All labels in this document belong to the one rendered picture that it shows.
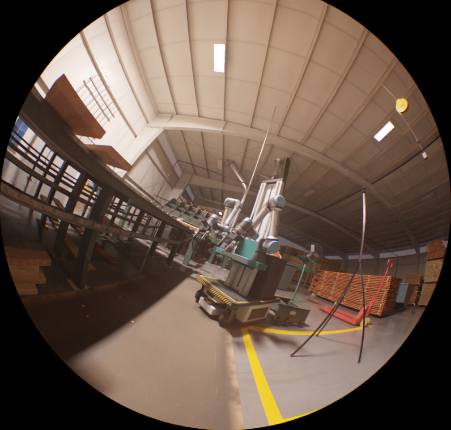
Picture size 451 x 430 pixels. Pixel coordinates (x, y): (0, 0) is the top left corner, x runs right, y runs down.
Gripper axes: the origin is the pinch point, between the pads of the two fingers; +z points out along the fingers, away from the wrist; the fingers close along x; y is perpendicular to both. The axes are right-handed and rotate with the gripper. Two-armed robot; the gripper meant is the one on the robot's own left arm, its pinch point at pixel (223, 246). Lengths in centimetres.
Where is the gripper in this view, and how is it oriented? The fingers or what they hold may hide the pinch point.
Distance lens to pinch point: 113.3
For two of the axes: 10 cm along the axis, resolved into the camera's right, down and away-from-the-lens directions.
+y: -5.4, -7.8, -3.3
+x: 4.6, 0.5, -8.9
